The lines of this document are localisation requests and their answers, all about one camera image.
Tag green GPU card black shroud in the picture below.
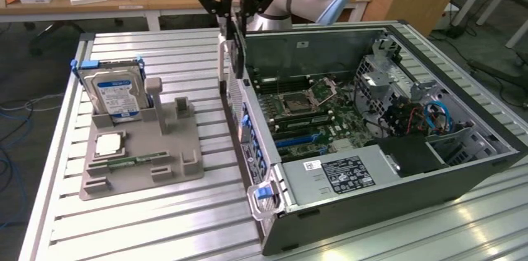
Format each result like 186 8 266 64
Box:
225 0 250 80

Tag silver socket cover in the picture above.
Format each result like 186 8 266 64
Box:
307 75 341 101

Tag CPU socket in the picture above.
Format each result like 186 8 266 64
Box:
277 91 318 117

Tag hard disk blue rails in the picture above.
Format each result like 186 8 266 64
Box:
71 55 153 119

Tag perforated metal drive cage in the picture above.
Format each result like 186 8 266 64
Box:
354 36 418 113

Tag RAM stick white label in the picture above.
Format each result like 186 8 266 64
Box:
273 118 333 131

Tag long black expansion slot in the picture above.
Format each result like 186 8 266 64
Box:
275 128 318 140

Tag green motherboard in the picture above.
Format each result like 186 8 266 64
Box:
251 72 387 163

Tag blue expansion slot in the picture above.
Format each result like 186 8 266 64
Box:
274 135 323 148

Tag grey parts rack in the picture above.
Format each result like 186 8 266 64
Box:
78 77 207 202

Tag silver chipset heat sink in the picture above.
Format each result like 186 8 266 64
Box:
330 139 357 151

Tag silver CPU chip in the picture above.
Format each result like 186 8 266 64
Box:
94 133 125 156

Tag green RAM stick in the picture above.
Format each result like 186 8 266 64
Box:
89 155 170 168

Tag black floor stand base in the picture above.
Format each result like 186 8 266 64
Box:
469 56 528 81

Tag grey power supply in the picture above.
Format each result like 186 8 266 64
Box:
270 144 405 207

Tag blue case latch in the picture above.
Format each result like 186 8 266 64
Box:
255 185 277 202

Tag grey disk bay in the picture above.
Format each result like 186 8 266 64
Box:
425 123 499 168

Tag black open PC case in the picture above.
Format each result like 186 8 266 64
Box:
217 19 528 257

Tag white table frame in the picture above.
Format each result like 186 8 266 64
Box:
451 0 528 48

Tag black cable bundle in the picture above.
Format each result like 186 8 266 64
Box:
378 101 429 138

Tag blue disk wire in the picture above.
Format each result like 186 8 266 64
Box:
423 100 457 135

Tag blue floor cable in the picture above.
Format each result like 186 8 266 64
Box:
0 100 37 229

